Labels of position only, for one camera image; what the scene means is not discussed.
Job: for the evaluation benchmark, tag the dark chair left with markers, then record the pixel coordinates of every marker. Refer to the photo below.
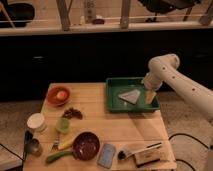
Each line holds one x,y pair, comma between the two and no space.
20,13

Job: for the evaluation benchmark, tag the small green cup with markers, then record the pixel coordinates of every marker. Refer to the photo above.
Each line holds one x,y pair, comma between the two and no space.
62,125

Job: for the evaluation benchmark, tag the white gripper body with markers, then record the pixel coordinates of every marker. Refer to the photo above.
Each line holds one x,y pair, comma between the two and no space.
151,82

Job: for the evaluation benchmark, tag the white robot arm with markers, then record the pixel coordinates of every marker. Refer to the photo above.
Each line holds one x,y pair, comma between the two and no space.
164,69

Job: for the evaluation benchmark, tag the metal fork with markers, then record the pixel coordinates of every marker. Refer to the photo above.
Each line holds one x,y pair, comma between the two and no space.
56,142

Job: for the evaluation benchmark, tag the grey towel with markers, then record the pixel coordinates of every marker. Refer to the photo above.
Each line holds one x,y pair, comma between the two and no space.
130,96

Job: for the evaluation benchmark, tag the brown dried fruit pile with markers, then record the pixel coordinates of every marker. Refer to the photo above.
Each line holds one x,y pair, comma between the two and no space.
71,112

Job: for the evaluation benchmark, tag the yellow banana piece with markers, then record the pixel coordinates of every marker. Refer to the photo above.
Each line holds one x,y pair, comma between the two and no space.
65,144

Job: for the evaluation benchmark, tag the green plastic tray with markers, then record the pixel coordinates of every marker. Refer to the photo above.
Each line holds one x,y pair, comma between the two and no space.
120,85

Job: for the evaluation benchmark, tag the white cup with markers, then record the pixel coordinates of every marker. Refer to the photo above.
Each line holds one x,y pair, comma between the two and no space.
37,122

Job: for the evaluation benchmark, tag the blue sponge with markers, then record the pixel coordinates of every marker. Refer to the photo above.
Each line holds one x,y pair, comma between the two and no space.
106,155

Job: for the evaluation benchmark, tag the black office chair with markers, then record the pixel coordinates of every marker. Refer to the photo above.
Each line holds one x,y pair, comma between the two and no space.
166,6

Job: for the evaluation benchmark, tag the brown wooden block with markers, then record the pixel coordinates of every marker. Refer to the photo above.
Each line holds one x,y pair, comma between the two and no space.
147,157

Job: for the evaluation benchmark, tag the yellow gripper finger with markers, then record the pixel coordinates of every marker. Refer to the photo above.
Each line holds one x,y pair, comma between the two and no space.
150,95

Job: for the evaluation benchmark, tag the dark red bowl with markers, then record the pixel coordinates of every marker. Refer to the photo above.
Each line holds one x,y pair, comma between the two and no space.
86,146

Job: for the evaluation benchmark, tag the green cucumber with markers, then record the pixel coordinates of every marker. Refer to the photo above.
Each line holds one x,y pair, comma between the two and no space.
52,158

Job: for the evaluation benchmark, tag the egg in bowl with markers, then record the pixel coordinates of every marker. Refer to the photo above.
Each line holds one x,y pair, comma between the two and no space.
61,95

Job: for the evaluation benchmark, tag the orange bowl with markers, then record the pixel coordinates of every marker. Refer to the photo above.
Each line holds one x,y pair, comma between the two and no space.
53,100

